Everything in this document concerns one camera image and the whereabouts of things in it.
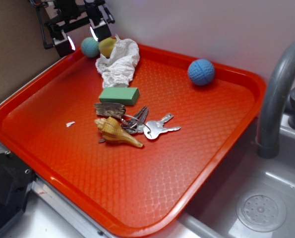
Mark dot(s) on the blue dimpled ball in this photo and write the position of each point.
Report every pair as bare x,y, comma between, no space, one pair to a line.
201,72

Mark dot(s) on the grey sink basin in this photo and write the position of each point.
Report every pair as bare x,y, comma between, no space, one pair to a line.
212,211

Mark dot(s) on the tan conch seashell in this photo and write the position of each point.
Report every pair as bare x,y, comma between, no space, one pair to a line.
113,133

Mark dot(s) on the round sink drain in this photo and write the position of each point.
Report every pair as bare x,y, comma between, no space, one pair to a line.
261,211

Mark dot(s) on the brown driftwood piece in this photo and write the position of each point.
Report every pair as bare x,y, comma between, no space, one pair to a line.
114,110

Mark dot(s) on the silver key bunch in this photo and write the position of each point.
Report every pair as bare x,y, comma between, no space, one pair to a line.
151,129

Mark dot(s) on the green rectangular block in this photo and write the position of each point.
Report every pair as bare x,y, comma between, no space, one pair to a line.
122,95

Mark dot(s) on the small white paper scrap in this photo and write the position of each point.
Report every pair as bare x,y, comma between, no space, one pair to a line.
70,124

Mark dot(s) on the grey sink faucet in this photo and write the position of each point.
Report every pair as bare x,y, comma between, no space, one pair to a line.
276,100

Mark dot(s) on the brown cardboard panel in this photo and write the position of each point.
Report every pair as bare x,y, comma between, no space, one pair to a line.
22,54

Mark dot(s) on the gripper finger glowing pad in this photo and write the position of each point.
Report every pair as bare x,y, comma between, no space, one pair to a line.
65,46
100,31

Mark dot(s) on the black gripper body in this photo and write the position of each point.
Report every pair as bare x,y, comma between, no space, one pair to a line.
71,16

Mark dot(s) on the green dimpled ball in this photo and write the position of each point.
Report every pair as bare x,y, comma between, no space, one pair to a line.
89,47

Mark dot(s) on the red plastic tray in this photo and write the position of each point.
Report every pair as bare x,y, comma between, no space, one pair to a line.
131,192

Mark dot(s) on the crumpled white paper towel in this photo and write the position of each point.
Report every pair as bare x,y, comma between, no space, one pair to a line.
118,70

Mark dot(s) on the yellow sponge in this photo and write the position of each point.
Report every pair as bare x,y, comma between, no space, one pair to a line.
106,46

